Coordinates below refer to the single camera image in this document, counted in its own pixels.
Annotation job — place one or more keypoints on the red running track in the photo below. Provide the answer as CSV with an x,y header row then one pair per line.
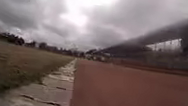
x,y
134,93

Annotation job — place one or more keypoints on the grey concrete slab kerb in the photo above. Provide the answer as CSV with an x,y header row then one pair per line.
x,y
49,91

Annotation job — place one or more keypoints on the distant row of trees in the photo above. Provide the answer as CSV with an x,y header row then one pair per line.
x,y
32,44

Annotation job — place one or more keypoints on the grandstand building with roof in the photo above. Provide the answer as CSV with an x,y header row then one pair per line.
x,y
169,47

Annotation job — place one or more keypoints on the dry grass field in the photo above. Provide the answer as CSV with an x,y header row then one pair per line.
x,y
10,63

